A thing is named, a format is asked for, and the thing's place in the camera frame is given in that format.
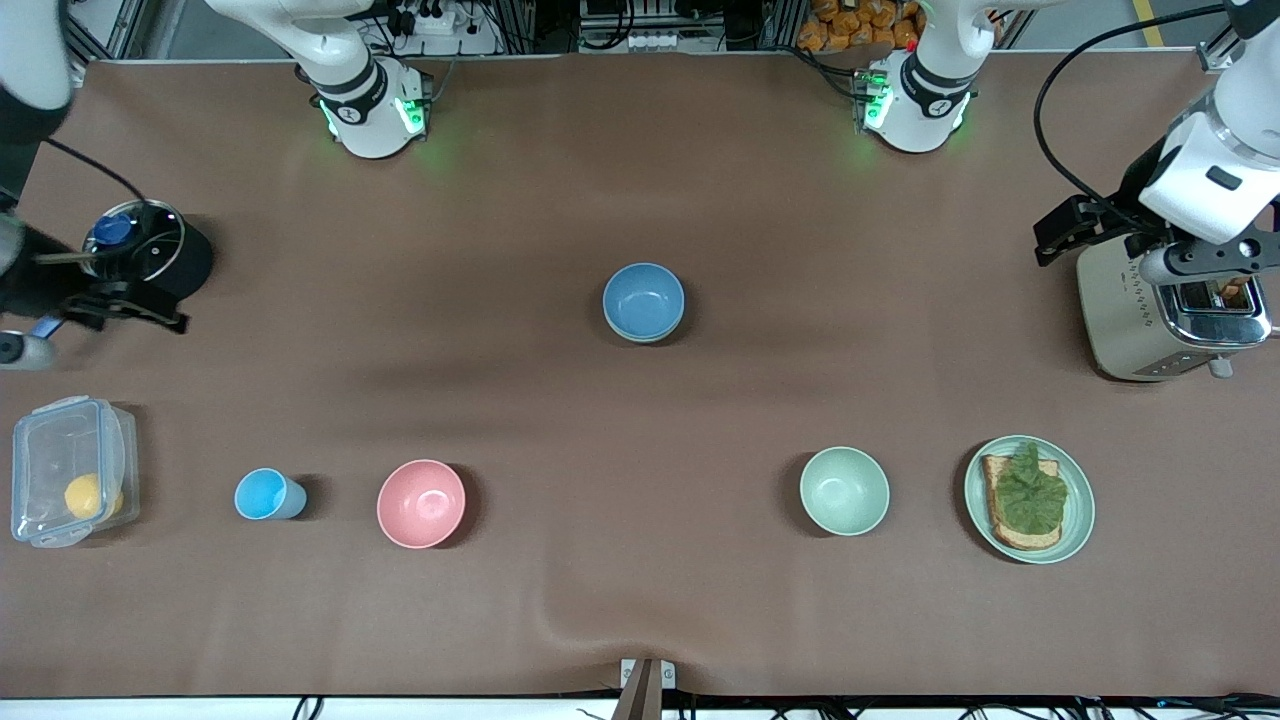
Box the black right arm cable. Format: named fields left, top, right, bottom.
left=42, top=136, right=149, bottom=203

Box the pink bowl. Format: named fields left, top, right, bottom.
left=377, top=459, right=467, bottom=550

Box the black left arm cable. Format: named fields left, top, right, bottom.
left=1033, top=4, right=1229, bottom=216

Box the brown wooden bar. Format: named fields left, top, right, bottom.
left=610, top=660, right=653, bottom=720

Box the yellow lemon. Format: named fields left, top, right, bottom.
left=64, top=473, right=125, bottom=521

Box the blue bowl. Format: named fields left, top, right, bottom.
left=603, top=263, right=686, bottom=341

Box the clear plastic lidded container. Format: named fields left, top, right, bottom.
left=10, top=396, right=141, bottom=549

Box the black saucepan blue handle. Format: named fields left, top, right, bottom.
left=33, top=200, right=215, bottom=339

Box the bread slice with crust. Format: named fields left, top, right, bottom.
left=981, top=455, right=1063, bottom=552

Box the green lettuce leaf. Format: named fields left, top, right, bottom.
left=994, top=441, right=1069, bottom=536

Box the small metal table bracket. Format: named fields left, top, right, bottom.
left=620, top=658, right=677, bottom=691

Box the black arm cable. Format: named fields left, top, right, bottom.
left=42, top=136, right=149, bottom=203
left=1033, top=4, right=1229, bottom=216

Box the white power strip with plugs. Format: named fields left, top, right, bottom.
left=385, top=0, right=463, bottom=37

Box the light blue cup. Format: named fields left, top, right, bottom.
left=234, top=468, right=308, bottom=521

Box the pale green plate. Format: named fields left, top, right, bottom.
left=964, top=435, right=1096, bottom=565

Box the orange snack bag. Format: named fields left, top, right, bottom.
left=797, top=0, right=923, bottom=54

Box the beige and silver toaster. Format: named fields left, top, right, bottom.
left=1076, top=235, right=1275, bottom=384

